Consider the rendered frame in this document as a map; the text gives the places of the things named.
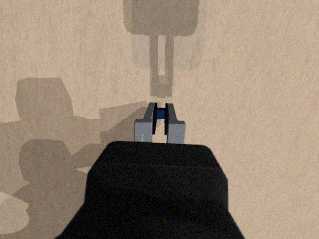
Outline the small blue block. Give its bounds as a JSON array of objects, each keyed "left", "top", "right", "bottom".
[{"left": 157, "top": 108, "right": 165, "bottom": 120}]

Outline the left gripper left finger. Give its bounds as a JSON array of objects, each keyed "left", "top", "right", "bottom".
[{"left": 134, "top": 102, "right": 157, "bottom": 142}]

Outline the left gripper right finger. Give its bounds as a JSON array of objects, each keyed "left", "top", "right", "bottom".
[{"left": 164, "top": 103, "right": 186, "bottom": 144}]

